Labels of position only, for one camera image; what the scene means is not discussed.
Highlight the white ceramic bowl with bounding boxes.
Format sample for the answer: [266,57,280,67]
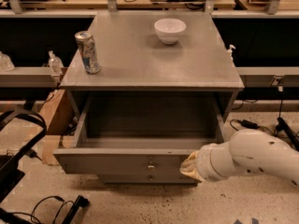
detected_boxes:
[154,19,186,45]

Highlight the small white pump bottle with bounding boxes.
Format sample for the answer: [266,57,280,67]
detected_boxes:
[227,44,235,61]

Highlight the grey wooden drawer cabinet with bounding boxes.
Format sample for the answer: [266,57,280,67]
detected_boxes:
[62,11,244,184]

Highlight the grey top drawer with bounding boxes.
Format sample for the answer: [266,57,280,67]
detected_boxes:
[54,95,224,177]

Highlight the black chair frame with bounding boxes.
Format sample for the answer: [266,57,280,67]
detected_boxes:
[0,109,47,202]

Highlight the black power adapter cable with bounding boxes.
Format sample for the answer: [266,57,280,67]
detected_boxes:
[229,119,275,135]

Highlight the clear sanitizer bottle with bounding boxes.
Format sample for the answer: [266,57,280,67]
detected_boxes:
[49,50,63,74]

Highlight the brown cardboard box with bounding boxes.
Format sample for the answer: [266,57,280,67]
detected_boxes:
[39,90,74,165]

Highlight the silver blue drink can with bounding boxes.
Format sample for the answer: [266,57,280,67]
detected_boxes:
[75,31,100,74]

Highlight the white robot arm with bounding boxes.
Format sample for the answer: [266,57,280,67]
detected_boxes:
[179,129,299,187]

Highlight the clear plastic bottle far left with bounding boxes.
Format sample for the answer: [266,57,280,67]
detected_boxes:
[0,51,15,71]

